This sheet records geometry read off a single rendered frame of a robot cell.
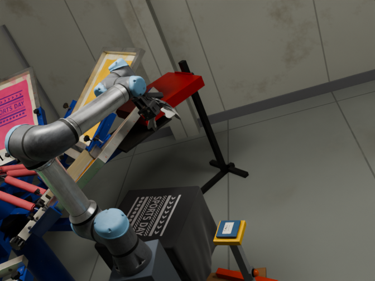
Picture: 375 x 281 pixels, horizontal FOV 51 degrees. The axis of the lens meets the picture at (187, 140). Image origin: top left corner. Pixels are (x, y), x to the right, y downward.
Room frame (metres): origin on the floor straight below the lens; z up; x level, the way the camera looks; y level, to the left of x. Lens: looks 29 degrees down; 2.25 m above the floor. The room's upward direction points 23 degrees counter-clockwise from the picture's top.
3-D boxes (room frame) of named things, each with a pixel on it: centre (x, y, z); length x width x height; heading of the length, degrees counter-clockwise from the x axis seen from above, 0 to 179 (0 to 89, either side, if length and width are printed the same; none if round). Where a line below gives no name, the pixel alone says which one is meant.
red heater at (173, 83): (3.02, 0.07, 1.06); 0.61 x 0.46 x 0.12; 119
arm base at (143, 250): (1.19, 0.37, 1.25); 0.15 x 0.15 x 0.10
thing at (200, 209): (1.64, 0.16, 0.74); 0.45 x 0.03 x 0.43; 149
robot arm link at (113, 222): (1.19, 0.38, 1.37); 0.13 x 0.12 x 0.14; 44
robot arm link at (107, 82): (1.52, 0.19, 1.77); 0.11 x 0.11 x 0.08; 44
